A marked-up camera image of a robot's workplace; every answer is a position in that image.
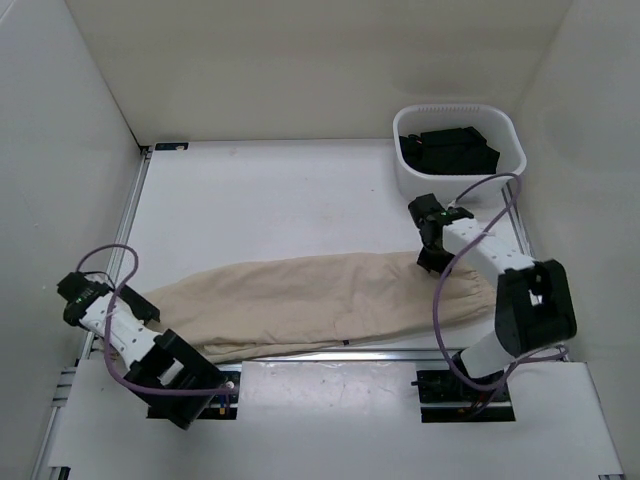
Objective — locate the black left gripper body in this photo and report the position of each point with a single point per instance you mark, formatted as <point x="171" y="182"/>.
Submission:
<point x="140" y="307"/>

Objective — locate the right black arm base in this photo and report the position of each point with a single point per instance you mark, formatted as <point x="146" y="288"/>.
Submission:
<point x="445" y="399"/>

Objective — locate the beige trousers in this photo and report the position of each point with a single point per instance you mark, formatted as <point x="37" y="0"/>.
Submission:
<point x="258" y="309"/>

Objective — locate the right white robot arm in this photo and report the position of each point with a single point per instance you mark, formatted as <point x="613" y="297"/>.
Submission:
<point x="533" y="306"/>

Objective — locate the folded black trousers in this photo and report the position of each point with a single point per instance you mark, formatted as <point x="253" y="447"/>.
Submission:
<point x="449" y="152"/>

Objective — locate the white front cover board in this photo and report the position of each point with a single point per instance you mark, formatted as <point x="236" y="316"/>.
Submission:
<point x="349" y="421"/>

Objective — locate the aluminium table frame rail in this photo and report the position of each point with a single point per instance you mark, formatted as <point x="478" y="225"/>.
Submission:
<point x="338" y="195"/>

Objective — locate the white plastic basket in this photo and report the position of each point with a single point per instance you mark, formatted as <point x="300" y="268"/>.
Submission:
<point x="495" y="125"/>

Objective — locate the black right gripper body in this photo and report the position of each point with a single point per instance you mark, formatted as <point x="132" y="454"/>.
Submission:
<point x="434" y="258"/>

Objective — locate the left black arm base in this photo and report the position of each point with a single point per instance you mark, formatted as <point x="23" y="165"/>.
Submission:
<point x="225" y="395"/>

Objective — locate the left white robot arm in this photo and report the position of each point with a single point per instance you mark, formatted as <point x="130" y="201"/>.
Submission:
<point x="154" y="362"/>

